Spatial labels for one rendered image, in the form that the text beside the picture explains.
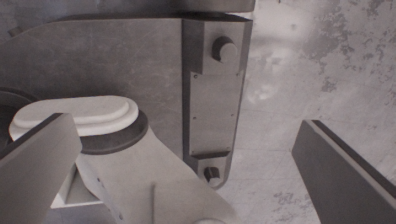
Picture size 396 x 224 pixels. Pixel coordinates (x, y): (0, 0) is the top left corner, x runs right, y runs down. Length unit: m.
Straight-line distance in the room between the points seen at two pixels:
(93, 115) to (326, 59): 0.78
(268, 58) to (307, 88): 0.23
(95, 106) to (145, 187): 0.17
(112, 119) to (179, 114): 0.21
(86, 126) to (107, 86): 0.16
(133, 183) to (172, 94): 0.26
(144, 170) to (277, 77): 0.60
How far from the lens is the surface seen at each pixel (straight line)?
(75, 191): 0.50
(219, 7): 0.43
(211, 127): 0.54
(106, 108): 0.37
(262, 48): 0.72
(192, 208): 0.23
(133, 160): 0.33
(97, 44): 0.47
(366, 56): 1.03
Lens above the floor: 0.61
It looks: 57 degrees down
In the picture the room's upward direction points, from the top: 158 degrees clockwise
